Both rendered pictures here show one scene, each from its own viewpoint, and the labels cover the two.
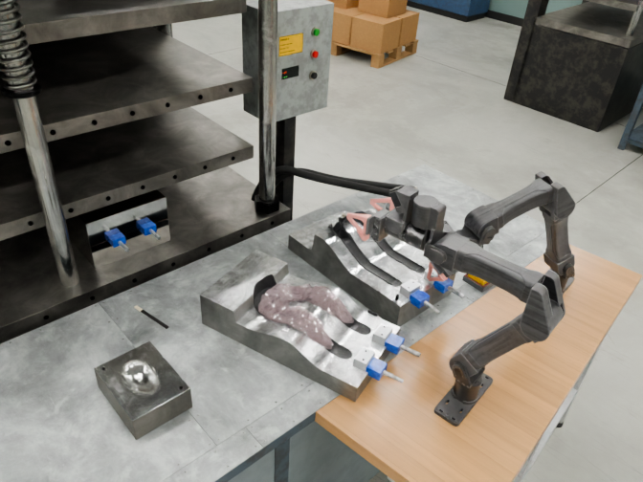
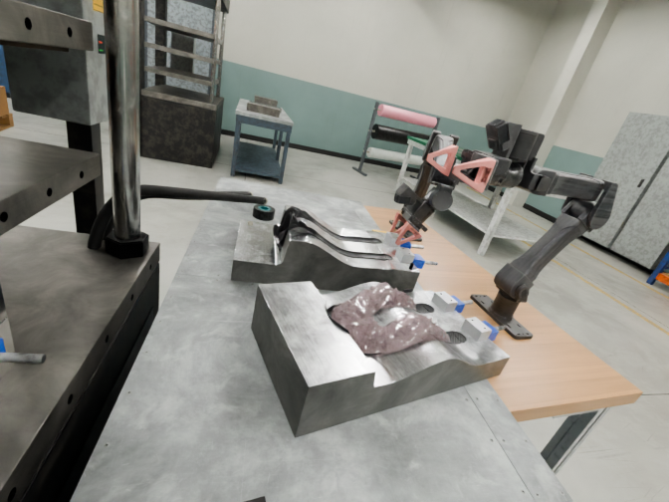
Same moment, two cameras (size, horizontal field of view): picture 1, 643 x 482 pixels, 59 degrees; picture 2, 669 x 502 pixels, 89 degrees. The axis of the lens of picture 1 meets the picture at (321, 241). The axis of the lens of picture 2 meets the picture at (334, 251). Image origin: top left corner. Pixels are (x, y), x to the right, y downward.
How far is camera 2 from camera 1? 1.39 m
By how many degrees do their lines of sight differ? 54
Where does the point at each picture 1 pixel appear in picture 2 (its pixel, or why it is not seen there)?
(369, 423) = (528, 381)
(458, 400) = (508, 320)
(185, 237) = (46, 342)
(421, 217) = (531, 146)
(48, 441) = not seen: outside the picture
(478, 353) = (537, 267)
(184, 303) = (222, 435)
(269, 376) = (443, 420)
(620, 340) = not seen: hidden behind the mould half
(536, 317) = (606, 207)
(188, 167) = (24, 193)
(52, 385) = not seen: outside the picture
